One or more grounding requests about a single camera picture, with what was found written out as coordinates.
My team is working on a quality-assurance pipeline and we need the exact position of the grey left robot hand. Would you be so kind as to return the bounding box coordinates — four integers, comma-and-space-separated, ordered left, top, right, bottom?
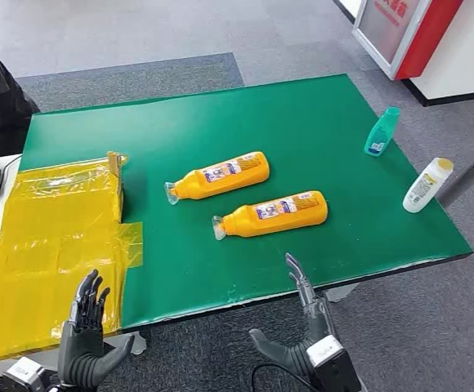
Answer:
57, 269, 136, 390

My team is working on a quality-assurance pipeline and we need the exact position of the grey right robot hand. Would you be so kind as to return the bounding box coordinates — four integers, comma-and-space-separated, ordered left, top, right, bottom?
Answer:
248, 252, 340, 378

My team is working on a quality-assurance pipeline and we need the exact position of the orange bottle with clear cap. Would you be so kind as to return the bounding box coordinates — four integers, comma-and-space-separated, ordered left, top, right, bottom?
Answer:
163, 150, 271, 206
211, 190, 329, 242

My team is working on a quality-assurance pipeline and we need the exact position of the white bottle with yellow cap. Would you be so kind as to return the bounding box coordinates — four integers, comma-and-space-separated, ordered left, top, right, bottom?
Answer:
402, 157, 455, 214

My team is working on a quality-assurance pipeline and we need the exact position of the teal plastic bottle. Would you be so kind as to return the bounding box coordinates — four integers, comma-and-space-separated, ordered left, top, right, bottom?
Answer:
364, 106, 401, 158

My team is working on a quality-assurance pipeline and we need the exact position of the white table foot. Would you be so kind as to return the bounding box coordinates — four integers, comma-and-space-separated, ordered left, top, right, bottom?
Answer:
324, 283, 361, 304
103, 330, 147, 357

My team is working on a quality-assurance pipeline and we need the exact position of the yellow taped cardboard box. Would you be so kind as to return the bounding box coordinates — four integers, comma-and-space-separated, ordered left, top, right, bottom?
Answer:
0, 150, 144, 366

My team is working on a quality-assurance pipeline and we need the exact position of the green table cover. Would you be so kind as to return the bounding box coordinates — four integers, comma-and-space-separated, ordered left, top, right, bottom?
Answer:
18, 73, 474, 332

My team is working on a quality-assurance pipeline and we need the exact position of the grey metal pole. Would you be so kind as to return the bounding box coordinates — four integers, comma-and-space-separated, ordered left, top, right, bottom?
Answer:
437, 134, 474, 209

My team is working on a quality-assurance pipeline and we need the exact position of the red and white display stand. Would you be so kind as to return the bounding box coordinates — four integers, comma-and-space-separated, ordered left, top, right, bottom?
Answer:
351, 0, 466, 82

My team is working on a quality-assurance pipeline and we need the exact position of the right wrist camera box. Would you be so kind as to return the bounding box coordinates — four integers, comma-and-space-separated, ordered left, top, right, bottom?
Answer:
305, 334, 363, 392

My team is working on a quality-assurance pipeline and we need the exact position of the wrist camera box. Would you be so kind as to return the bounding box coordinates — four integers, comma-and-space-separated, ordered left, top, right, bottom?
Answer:
2, 357, 46, 392
305, 334, 363, 392

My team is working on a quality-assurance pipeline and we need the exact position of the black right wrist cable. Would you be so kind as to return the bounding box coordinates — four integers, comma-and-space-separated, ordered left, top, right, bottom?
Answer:
251, 363, 320, 392

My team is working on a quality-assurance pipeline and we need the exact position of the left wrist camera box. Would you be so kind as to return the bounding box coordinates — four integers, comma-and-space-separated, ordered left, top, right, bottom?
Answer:
2, 357, 46, 392

